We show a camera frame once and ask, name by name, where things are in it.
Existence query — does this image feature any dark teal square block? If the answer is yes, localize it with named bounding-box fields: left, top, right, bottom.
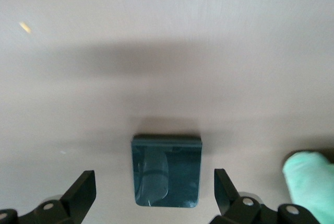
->
left=129, top=134, right=204, bottom=208

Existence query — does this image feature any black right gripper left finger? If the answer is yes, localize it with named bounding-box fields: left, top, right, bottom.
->
left=0, top=170, right=97, bottom=224

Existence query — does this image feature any green dinosaur plush toy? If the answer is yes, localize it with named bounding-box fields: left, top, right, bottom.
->
left=282, top=150, right=334, bottom=224

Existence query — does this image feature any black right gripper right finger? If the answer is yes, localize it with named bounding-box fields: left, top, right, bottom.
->
left=210, top=168, right=321, bottom=224

